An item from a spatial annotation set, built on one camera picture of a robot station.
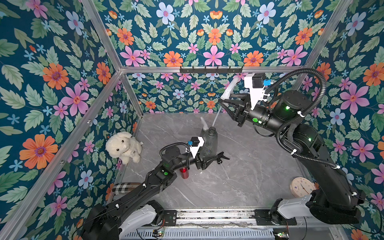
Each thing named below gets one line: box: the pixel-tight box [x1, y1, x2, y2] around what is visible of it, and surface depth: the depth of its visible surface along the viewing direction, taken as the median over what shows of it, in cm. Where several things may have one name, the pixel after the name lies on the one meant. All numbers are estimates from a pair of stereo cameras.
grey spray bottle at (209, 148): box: [199, 126, 218, 158], surface depth 59 cm
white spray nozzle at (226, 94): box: [212, 77, 241, 127], surface depth 44 cm
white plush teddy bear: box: [105, 131, 142, 165], surface depth 85 cm
